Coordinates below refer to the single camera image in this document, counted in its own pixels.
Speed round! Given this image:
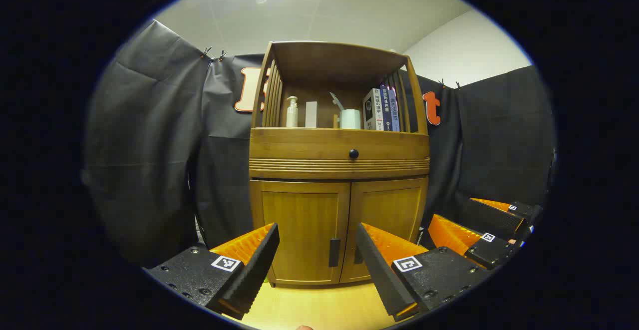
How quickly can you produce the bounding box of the wooden drawer with black knob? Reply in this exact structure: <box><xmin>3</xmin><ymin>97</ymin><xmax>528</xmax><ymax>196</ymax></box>
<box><xmin>250</xmin><ymin>128</ymin><xmax>430</xmax><ymax>161</ymax></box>

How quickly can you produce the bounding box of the light blue book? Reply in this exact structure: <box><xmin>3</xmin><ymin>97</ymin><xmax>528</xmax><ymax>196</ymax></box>
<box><xmin>388</xmin><ymin>88</ymin><xmax>400</xmax><ymax>132</ymax></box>

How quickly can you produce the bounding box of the wooden double-door shoe cabinet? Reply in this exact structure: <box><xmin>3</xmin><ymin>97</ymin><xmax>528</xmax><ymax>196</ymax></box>
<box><xmin>249</xmin><ymin>40</ymin><xmax>431</xmax><ymax>288</ymax></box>

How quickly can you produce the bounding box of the wooden shoe cabinet door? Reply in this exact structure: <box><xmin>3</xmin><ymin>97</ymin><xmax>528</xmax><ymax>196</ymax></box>
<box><xmin>340</xmin><ymin>177</ymin><xmax>429</xmax><ymax>285</ymax></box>
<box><xmin>250</xmin><ymin>179</ymin><xmax>351</xmax><ymax>287</ymax></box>

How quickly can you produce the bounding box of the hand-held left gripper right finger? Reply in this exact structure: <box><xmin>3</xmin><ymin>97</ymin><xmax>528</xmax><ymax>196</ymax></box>
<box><xmin>355</xmin><ymin>223</ymin><xmax>492</xmax><ymax>322</ymax></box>

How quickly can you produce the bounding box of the black backdrop cloth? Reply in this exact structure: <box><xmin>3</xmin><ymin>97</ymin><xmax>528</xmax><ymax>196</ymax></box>
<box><xmin>82</xmin><ymin>19</ymin><xmax>557</xmax><ymax>266</ymax></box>

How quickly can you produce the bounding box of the white book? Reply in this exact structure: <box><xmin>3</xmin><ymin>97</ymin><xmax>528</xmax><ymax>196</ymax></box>
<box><xmin>363</xmin><ymin>88</ymin><xmax>384</xmax><ymax>131</ymax></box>

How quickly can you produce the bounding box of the white mug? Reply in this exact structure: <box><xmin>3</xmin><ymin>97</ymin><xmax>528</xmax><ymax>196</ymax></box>
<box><xmin>339</xmin><ymin>109</ymin><xmax>361</xmax><ymax>130</ymax></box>

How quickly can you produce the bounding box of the dark blue book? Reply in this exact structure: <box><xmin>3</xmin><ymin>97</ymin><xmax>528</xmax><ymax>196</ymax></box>
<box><xmin>379</xmin><ymin>85</ymin><xmax>392</xmax><ymax>132</ymax></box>

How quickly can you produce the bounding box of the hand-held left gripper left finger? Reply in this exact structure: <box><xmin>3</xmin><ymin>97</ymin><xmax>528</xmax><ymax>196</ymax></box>
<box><xmin>145</xmin><ymin>223</ymin><xmax>280</xmax><ymax>321</ymax></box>

